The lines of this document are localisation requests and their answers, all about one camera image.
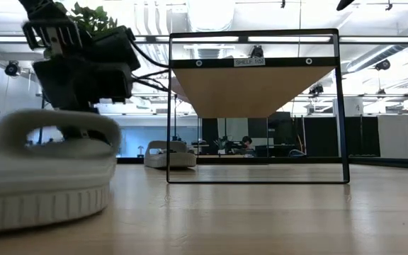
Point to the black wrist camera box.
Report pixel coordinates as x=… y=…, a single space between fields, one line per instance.
x=113 y=47

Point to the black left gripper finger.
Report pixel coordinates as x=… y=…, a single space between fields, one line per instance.
x=83 y=134

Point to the green leafy plant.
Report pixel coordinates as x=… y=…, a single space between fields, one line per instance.
x=90 y=19

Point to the white numbered column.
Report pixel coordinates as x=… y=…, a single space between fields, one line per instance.
x=352 y=106

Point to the white rubber slide sandal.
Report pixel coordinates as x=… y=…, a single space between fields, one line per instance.
x=41 y=177
x=175 y=159

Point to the black frame wooden shelf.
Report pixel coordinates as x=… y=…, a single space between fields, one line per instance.
x=246 y=92

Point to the black ceiling spotlight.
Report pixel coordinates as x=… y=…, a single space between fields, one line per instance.
x=12 y=69
x=256 y=52
x=383 y=64
x=316 y=89

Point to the person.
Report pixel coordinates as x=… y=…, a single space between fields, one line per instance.
x=247 y=141

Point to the white shelf label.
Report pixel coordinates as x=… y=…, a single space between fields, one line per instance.
x=249 y=62

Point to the small background potted plant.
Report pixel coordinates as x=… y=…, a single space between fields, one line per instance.
x=220 y=142

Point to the black partition panel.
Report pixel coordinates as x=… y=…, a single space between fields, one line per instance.
x=352 y=138

